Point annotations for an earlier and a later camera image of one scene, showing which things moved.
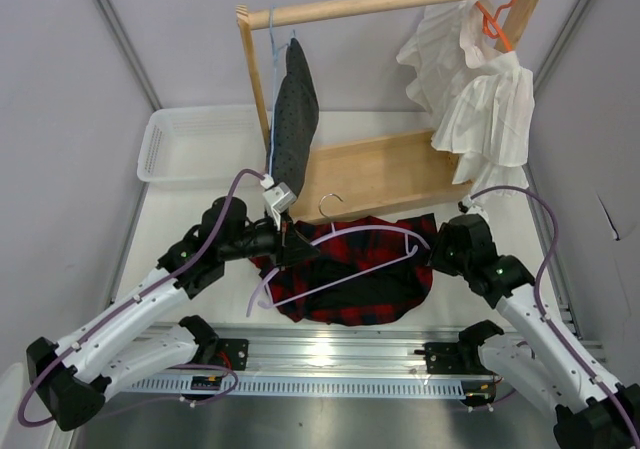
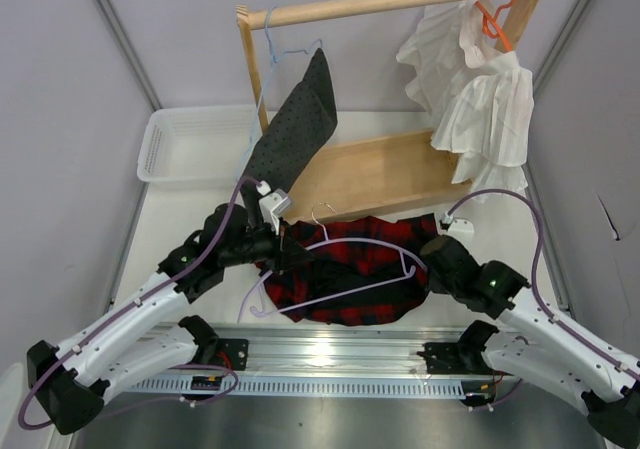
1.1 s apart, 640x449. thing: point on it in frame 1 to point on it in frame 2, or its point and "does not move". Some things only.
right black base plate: [454, 358] does not move
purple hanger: [333, 232] to [411, 271]
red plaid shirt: [364, 271] does not move
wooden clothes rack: [389, 172] does not move
